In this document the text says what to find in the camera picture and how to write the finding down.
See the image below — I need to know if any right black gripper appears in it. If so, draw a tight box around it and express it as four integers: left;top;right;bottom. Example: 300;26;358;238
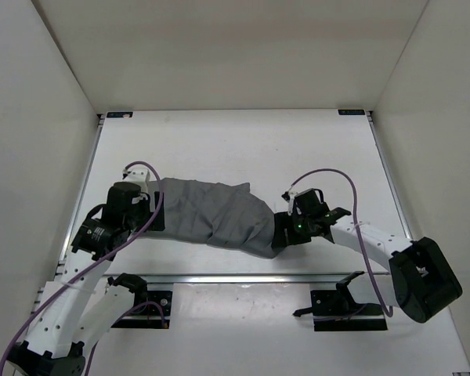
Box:
272;210;313;248

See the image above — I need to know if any grey pleated skirt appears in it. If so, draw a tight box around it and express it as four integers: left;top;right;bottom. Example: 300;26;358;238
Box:
157;178;279;259

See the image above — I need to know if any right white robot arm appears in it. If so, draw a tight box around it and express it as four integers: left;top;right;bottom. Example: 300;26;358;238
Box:
272;189;463;324

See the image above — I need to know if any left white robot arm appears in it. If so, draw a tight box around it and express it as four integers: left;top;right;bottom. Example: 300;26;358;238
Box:
2;177;165;375

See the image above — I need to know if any left blue table label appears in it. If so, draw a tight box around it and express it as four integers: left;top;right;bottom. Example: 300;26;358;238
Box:
106;111;133;118

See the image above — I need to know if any blue table label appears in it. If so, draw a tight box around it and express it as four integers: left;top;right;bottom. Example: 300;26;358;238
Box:
106;111;133;118
338;109;366;116

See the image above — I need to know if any right blue table label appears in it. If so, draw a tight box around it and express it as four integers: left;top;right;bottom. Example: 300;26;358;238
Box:
338;109;366;116

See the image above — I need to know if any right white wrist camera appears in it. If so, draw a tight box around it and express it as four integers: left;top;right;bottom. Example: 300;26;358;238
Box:
281;190;297;215

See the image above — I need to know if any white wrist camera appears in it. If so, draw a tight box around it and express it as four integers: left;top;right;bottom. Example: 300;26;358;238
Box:
122;166;150;192
281;190;297;215

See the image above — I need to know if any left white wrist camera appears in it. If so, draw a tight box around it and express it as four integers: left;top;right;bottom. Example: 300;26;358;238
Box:
122;166;150;192

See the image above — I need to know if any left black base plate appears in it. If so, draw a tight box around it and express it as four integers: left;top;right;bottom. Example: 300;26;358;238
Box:
112;290;173;330

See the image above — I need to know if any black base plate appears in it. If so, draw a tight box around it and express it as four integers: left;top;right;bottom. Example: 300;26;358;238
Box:
293;271;388;332
112;290;173;330

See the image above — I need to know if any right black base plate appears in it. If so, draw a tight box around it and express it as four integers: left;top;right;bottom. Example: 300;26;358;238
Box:
293;271;388;332

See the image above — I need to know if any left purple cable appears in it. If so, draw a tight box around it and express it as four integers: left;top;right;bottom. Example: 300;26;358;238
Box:
0;160;165;376

